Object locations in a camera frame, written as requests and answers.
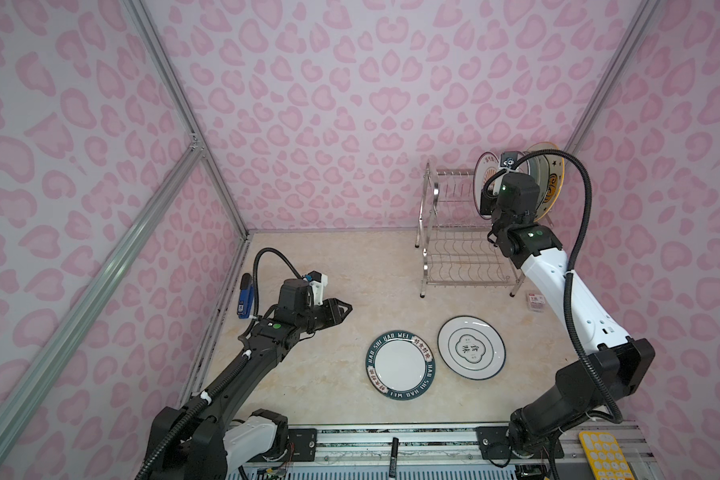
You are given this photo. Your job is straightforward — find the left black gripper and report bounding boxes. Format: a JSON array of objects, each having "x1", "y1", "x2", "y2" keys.
[{"x1": 296, "y1": 296, "x2": 352, "y2": 334}]

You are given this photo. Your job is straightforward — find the small orange sunburst plate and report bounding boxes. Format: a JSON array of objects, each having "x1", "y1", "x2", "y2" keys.
[{"x1": 473, "y1": 151, "x2": 502, "y2": 219}]

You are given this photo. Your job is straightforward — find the cat and stars plate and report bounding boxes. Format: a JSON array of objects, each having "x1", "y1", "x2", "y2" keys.
[{"x1": 525, "y1": 154, "x2": 565, "y2": 221}]

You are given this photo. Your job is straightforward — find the dark green rimmed plate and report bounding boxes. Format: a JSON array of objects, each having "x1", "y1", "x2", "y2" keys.
[{"x1": 365, "y1": 330, "x2": 436, "y2": 401}]

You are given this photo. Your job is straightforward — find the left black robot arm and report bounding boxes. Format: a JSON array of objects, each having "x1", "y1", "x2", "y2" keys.
[{"x1": 136, "y1": 279, "x2": 353, "y2": 479}]

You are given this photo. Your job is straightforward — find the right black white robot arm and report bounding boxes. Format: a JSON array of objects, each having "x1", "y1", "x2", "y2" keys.
[{"x1": 481, "y1": 169, "x2": 655, "y2": 455}]

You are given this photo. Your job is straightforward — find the chrome two-tier dish rack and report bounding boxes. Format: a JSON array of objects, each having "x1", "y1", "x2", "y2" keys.
[{"x1": 415, "y1": 159, "x2": 524, "y2": 298}]

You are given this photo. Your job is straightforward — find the small pink white box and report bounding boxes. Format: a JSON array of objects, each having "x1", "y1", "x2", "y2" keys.
[{"x1": 526, "y1": 292, "x2": 547, "y2": 312}]

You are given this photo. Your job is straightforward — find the black marker pen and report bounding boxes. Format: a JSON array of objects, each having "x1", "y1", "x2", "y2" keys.
[{"x1": 387, "y1": 437, "x2": 400, "y2": 480}]

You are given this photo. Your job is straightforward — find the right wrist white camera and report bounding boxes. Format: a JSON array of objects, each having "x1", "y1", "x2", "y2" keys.
[{"x1": 499, "y1": 151, "x2": 521, "y2": 170}]

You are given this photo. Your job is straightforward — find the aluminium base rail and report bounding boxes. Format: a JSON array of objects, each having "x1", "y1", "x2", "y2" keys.
[{"x1": 227, "y1": 420, "x2": 663, "y2": 479}]

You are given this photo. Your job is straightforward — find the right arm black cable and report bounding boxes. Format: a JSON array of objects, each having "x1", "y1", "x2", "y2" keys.
[{"x1": 482, "y1": 148, "x2": 625, "y2": 425}]

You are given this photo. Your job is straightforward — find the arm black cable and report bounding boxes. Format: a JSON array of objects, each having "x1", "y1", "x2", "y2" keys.
[
  {"x1": 482, "y1": 148, "x2": 625, "y2": 425},
  {"x1": 134, "y1": 247, "x2": 304, "y2": 480}
]

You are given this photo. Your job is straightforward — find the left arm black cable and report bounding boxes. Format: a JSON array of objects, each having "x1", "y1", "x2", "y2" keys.
[{"x1": 134, "y1": 247, "x2": 304, "y2": 480}]

